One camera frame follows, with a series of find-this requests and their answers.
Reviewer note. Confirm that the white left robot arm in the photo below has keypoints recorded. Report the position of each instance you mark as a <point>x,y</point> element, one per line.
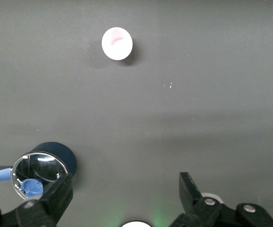
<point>136,225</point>

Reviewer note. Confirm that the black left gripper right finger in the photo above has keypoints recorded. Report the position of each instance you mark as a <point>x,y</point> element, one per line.
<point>190,196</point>

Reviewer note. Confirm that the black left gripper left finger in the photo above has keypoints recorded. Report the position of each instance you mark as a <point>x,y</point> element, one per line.
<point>55,201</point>

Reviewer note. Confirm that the pink plastic cup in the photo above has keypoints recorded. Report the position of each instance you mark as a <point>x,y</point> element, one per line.
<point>117,45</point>

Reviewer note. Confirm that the glass lid with blue knob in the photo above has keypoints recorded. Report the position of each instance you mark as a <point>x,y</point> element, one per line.
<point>39,168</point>

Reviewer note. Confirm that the dark blue saucepan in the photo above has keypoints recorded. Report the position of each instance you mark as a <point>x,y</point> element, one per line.
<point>60,153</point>

